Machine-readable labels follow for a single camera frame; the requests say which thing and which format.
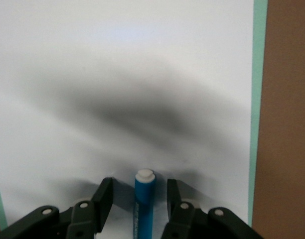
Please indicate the white paper sheet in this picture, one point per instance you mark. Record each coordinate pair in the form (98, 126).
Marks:
(117, 49)

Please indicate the blue marker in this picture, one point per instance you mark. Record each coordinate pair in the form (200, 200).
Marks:
(143, 199)

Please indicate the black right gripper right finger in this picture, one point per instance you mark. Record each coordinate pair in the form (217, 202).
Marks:
(175, 199)

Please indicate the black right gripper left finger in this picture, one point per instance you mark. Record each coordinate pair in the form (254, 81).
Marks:
(102, 199)

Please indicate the mint green clipboard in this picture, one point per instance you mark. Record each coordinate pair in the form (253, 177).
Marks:
(258, 74)

